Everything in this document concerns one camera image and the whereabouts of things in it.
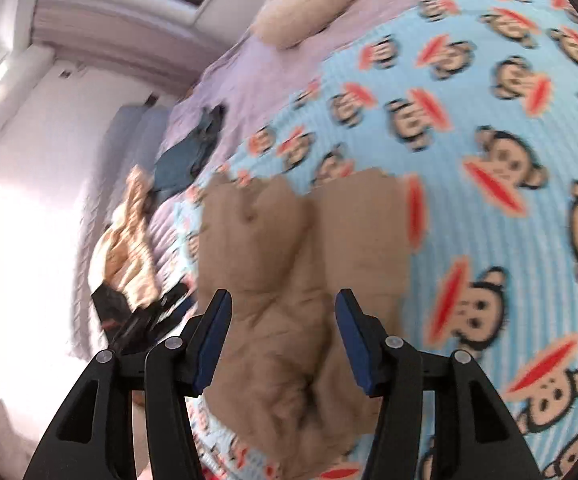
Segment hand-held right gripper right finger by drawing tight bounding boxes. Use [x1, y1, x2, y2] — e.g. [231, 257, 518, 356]
[334, 288, 543, 480]

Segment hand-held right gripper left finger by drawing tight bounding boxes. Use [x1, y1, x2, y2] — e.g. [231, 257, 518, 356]
[23, 289, 233, 480]

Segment large tan garment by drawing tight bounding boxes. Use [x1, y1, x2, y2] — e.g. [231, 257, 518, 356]
[196, 167, 412, 480]

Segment dark blue clothes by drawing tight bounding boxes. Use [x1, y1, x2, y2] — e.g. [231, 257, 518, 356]
[151, 105, 230, 196]

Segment blue printed blanket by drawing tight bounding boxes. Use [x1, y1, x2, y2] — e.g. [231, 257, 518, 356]
[169, 0, 578, 480]

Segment grey window surround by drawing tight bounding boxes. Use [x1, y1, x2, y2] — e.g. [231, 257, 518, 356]
[29, 0, 270, 86]

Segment lavender bed sheet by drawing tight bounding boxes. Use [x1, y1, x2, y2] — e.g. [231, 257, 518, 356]
[71, 0, 534, 361]

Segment cream pillow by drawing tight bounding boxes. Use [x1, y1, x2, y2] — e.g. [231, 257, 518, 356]
[251, 0, 372, 51]

